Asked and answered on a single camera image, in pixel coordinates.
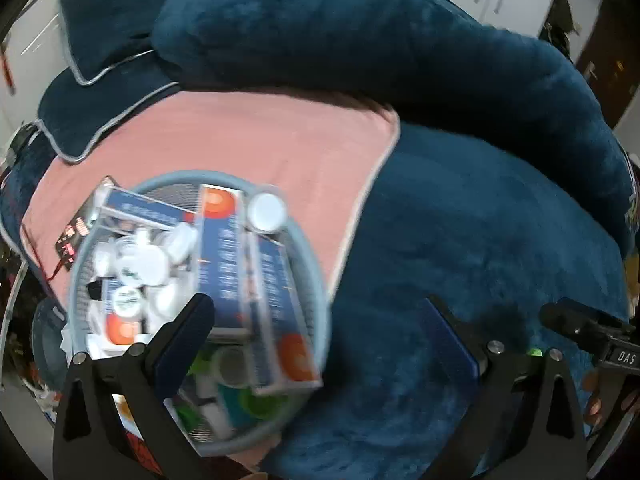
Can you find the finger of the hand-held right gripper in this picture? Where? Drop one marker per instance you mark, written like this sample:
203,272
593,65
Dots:
575,322

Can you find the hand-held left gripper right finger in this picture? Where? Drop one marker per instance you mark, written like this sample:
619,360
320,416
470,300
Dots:
450,345

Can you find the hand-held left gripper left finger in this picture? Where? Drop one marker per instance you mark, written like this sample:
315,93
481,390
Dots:
182,355

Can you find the blue mesh basket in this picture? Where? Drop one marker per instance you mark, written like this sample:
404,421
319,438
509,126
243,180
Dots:
315,270

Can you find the white bottle cap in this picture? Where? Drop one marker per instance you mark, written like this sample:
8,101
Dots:
267,212

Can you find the person's right hand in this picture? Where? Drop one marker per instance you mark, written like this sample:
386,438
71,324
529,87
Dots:
594,402

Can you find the pile of white lids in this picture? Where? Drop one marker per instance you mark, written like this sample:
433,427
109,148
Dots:
145,265

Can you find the red rug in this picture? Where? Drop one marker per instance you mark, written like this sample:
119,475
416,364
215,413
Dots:
142,457

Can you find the dark blue bed cover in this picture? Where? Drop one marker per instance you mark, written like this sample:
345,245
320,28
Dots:
450,230

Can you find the round wastebasket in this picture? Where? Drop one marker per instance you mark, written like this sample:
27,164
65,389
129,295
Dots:
47,345

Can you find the black printed card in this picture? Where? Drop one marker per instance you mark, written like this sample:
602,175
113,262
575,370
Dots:
75,232

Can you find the pink blanket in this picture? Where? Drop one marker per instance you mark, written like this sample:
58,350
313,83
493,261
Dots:
270,135

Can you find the dark blue grey-piped pillow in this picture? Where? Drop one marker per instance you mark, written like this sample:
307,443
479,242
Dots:
105,25
100,105

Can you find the brown door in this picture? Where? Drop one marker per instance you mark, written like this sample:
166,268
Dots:
610,55

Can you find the dark hanging clothes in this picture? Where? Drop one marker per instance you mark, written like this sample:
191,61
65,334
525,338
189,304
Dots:
561,17

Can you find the dark blue body pillow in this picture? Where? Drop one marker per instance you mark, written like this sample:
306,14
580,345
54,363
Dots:
350,45

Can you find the white headboard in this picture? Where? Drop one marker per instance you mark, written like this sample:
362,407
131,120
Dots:
35,35

